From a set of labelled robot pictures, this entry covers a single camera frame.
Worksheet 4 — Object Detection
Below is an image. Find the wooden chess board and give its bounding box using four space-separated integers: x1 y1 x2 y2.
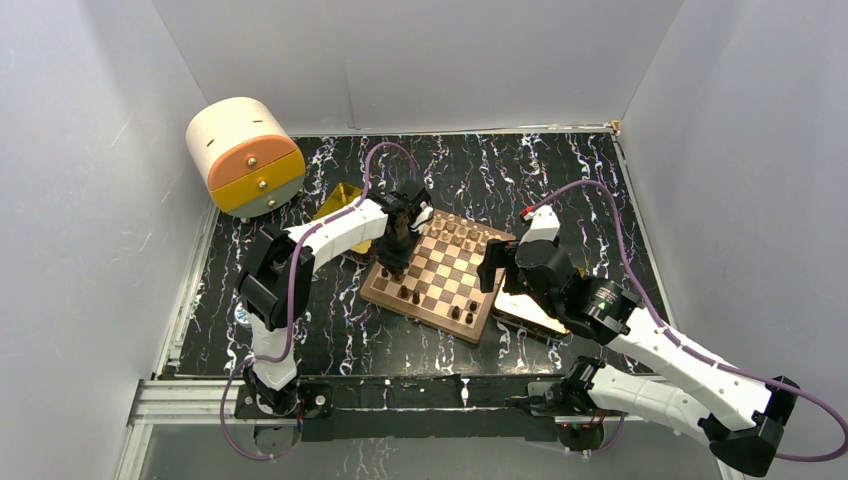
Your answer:
360 210 514 344

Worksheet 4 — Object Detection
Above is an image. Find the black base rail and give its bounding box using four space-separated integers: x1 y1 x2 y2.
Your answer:
233 374 621 450

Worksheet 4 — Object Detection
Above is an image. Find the round cream drawer cabinet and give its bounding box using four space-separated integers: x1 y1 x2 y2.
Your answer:
185 97 306 222

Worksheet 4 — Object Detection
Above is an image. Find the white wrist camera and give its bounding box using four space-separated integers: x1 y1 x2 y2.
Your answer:
409 203 434 234
520 205 560 243

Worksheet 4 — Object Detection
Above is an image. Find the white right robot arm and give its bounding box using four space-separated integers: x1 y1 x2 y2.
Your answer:
477 239 797 477

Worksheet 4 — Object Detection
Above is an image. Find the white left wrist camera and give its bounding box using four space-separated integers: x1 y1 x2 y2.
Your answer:
409 203 434 234

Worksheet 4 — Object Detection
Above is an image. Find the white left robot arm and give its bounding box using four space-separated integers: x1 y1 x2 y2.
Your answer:
236 180 434 416

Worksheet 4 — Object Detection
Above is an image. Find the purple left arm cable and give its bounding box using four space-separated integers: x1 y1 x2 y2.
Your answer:
218 140 420 463

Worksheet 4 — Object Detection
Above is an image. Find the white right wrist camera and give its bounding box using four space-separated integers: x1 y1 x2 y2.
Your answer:
520 205 560 243

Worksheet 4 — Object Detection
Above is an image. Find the small white blue bottle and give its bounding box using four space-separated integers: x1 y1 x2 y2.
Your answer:
233 303 252 330

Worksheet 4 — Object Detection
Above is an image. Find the gold tin box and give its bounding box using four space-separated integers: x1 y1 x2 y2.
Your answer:
313 183 372 262

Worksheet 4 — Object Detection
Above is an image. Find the gold tin lid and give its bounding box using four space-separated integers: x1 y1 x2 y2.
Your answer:
493 290 569 335

